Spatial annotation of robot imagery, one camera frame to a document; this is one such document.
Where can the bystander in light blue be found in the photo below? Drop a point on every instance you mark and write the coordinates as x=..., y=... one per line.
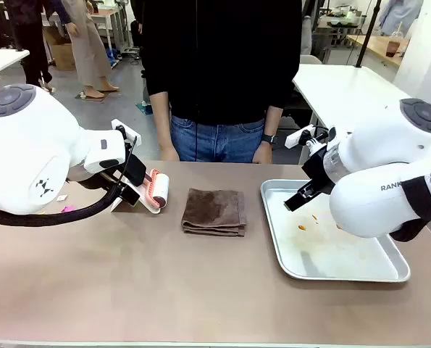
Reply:
x=400, y=14

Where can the bystander in dark clothes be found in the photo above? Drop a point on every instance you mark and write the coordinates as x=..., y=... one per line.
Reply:
x=32, y=40

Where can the person left hand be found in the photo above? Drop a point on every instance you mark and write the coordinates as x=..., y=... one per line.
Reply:
x=263, y=154

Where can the wooden table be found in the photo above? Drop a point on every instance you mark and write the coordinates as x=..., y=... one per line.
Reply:
x=380, y=47

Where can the large white table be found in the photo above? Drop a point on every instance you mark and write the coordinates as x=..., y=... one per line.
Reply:
x=331, y=87

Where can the blue jeans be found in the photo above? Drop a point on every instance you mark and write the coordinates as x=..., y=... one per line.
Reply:
x=218, y=141

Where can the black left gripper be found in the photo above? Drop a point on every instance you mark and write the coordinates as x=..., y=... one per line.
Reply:
x=136, y=172

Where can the black sweater torso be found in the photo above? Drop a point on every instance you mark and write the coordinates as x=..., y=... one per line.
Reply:
x=218, y=54

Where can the bystander in beige trousers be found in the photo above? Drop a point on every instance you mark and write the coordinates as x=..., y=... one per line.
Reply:
x=90, y=47

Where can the person right hand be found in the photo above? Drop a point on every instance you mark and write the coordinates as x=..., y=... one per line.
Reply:
x=168, y=154

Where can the brown cloth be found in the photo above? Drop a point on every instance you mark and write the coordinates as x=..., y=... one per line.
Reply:
x=213, y=212

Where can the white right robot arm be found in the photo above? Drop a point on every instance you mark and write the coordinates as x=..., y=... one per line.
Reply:
x=381, y=159

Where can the black pole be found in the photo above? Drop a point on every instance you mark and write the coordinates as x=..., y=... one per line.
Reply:
x=367, y=32

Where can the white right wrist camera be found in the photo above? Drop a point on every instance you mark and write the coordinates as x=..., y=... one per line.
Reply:
x=298, y=137

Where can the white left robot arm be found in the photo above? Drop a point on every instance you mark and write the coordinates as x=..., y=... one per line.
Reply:
x=23, y=152

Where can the brown cup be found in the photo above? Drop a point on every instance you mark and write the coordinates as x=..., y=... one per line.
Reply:
x=392, y=49

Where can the pink paper scrap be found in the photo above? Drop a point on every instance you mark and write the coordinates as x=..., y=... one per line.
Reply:
x=68, y=209

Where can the small white side table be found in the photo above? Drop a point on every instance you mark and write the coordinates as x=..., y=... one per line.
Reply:
x=1, y=61

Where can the person right forearm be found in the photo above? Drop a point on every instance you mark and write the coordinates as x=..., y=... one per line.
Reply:
x=161, y=119

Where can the person left forearm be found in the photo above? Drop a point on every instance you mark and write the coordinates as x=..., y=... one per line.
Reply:
x=272, y=121

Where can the cardboard box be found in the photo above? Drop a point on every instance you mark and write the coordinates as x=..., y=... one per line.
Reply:
x=63, y=54

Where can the black wrist watch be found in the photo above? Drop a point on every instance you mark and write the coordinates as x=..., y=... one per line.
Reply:
x=268, y=138

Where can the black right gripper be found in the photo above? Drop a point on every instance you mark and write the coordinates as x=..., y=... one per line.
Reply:
x=320, y=170

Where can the white paper scrap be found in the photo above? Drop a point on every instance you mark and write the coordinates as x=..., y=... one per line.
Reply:
x=62, y=198

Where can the silver metal tray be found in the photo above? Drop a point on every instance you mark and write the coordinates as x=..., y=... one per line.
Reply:
x=345, y=253

